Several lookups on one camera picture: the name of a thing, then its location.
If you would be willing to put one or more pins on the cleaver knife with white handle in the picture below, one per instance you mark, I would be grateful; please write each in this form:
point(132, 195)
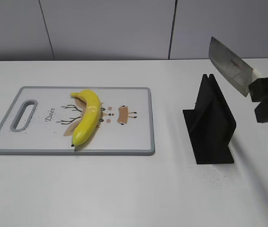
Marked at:
point(233, 68)

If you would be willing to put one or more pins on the yellow plastic banana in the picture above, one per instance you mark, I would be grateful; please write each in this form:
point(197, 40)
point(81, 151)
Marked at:
point(90, 119)

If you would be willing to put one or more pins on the black knife stand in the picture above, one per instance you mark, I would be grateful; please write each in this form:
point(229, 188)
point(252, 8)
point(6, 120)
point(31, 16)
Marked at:
point(210, 124)

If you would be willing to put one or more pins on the white grey-rimmed cutting board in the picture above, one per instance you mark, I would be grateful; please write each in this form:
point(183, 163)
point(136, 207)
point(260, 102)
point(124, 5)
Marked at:
point(41, 121)

